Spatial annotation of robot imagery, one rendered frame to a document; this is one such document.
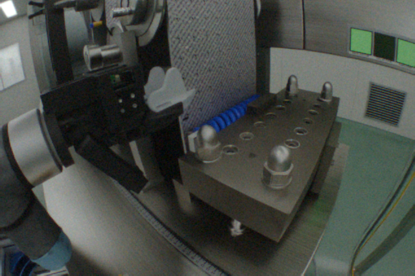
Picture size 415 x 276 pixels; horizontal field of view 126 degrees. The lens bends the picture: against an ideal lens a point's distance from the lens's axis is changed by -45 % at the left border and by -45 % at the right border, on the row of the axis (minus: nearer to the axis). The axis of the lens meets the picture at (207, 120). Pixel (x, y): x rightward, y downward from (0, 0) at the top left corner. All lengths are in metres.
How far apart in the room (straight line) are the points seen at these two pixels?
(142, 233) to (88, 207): 0.15
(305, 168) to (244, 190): 0.08
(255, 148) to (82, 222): 0.35
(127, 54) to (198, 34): 0.12
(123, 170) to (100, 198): 0.22
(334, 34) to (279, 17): 0.14
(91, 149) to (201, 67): 0.20
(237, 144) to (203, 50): 0.15
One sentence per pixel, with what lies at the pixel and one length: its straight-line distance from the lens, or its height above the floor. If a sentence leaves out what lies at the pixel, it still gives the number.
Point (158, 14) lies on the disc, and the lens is 0.27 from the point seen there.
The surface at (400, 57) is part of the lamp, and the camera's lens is 0.49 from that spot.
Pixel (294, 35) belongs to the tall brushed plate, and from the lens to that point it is 0.51.
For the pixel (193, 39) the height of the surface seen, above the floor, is 1.18.
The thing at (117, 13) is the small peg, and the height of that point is 1.23.
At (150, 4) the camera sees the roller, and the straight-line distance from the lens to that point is 0.28.
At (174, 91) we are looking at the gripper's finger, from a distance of 0.25.
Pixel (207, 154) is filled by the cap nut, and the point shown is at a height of 1.04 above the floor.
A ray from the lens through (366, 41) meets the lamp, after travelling 0.48.
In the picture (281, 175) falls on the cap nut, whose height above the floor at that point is 1.05.
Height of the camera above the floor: 1.19
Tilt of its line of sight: 26 degrees down
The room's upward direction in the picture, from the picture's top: 5 degrees counter-clockwise
